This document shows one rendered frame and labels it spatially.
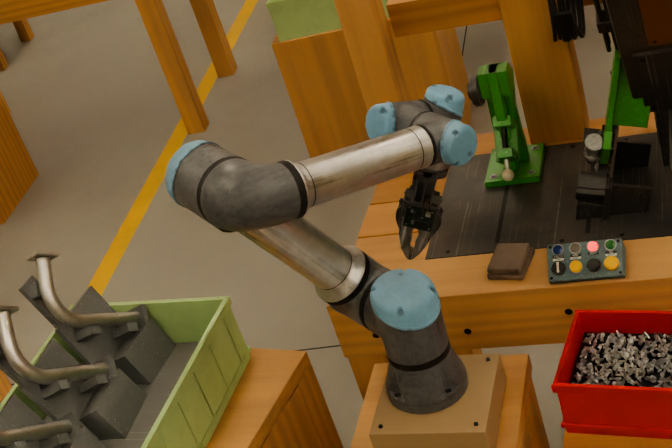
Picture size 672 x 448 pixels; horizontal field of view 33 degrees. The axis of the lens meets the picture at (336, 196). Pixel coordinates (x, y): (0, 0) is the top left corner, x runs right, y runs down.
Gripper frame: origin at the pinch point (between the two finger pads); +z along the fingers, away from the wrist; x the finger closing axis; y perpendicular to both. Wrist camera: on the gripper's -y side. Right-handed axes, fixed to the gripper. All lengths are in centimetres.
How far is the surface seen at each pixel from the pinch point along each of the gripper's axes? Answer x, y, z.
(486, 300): 17.2, -5.9, 10.0
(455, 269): 9.7, -15.1, 9.4
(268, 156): -78, -261, 103
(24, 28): -289, -474, 148
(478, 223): 12.6, -31.1, 5.0
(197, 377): -37, 13, 33
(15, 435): -65, 37, 39
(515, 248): 20.8, -14.7, 1.1
